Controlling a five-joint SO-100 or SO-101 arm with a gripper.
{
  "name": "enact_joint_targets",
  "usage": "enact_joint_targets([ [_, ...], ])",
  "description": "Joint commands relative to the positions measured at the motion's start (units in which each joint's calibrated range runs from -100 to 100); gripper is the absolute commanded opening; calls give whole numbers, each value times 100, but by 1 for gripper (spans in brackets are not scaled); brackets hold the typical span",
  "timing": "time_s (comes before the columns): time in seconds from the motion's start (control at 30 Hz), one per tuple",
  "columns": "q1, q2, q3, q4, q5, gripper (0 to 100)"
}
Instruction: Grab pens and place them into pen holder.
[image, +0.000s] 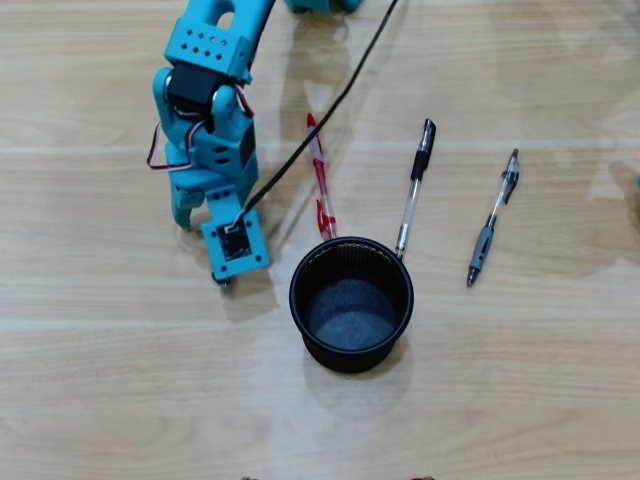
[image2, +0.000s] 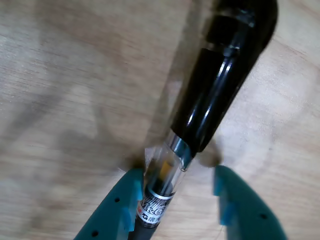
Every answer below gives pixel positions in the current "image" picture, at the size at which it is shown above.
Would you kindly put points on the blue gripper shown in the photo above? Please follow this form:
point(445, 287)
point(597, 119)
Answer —
point(183, 201)

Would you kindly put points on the red clear pen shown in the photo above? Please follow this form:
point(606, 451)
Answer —
point(320, 180)

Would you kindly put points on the clear black-capped stick pen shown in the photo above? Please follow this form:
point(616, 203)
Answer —
point(419, 165)

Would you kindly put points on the grey grip clear pen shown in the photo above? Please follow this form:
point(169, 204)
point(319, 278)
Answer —
point(484, 245)

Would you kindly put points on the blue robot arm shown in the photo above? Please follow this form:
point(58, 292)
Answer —
point(210, 45)

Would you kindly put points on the black mesh pen holder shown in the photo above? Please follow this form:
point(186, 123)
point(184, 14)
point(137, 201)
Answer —
point(350, 350)

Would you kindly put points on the blue wrist camera module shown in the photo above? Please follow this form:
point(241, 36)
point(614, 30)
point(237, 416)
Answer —
point(235, 245)

